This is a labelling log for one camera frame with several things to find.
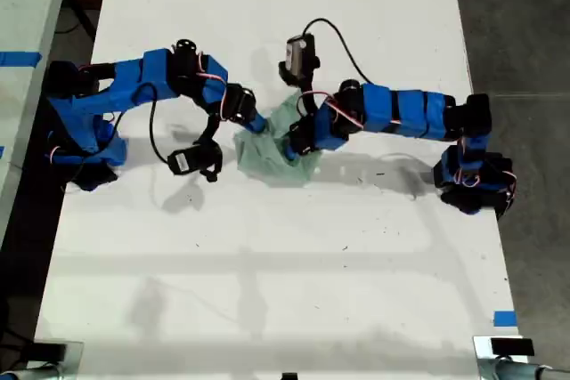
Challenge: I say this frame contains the pale green T-shirt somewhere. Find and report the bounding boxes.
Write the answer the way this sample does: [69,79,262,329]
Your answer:
[233,89,325,190]

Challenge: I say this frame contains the long blue tape strip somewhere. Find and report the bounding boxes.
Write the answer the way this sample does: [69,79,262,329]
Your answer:
[0,51,44,69]

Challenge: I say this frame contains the white side table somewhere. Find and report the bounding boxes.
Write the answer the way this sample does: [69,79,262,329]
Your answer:
[0,0,76,225]

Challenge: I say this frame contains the short blue tape strip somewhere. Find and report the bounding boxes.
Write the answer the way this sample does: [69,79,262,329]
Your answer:
[493,310,519,328]

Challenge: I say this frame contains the small black box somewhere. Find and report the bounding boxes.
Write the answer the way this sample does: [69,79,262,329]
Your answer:
[489,336,535,358]
[32,342,69,362]

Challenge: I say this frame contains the grey metal tube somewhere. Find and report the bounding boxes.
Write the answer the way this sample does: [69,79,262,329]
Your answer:
[478,358,570,380]
[0,363,61,380]

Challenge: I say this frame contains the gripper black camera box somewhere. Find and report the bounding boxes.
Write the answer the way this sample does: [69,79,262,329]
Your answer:
[167,140,224,184]
[277,34,322,88]

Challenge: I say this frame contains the camera black cable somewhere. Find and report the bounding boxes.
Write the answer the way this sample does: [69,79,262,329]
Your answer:
[301,18,373,85]
[131,81,175,166]

